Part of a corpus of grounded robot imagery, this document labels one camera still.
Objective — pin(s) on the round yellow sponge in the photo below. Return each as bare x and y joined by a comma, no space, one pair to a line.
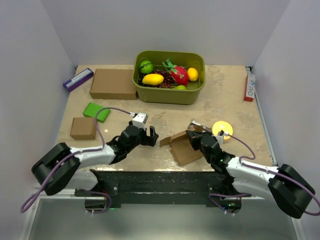
222,125

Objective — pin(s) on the yellow toy mango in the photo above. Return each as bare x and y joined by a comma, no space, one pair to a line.
152,79

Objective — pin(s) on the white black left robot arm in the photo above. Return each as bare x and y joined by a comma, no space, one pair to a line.
56,168

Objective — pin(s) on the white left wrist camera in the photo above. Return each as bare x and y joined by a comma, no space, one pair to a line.
140,120

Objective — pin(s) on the yellow toy lemon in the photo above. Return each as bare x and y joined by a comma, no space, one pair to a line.
193,74

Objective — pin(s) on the green toy watermelon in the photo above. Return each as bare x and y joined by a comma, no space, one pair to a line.
146,67

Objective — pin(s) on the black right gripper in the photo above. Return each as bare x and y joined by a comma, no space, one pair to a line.
194,137

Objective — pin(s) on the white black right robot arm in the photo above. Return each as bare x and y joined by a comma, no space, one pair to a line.
282,185

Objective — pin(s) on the small brown cardboard box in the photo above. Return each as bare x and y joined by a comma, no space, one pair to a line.
83,128

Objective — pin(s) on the purple rectangular box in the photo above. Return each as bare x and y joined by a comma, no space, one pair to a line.
78,80

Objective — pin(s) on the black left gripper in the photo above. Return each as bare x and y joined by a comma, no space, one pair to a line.
149,140

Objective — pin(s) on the green small box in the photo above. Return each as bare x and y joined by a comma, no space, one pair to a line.
92,109

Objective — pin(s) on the large closed cardboard box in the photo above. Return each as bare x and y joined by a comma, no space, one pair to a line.
113,84

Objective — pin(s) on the pink toy dragon fruit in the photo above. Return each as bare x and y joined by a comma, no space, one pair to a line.
178,73

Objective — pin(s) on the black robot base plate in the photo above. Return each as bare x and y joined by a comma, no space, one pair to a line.
164,188

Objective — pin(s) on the green toy lime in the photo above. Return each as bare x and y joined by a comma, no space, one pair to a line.
180,87

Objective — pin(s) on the olive green plastic bin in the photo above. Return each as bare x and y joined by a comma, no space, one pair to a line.
170,95

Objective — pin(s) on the dark toy grapes bunch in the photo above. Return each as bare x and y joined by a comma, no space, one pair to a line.
167,83

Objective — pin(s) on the red white toothpaste box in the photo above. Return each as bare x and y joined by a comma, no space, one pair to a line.
249,90

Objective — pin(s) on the brown snack wrapper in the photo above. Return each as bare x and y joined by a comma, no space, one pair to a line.
198,127

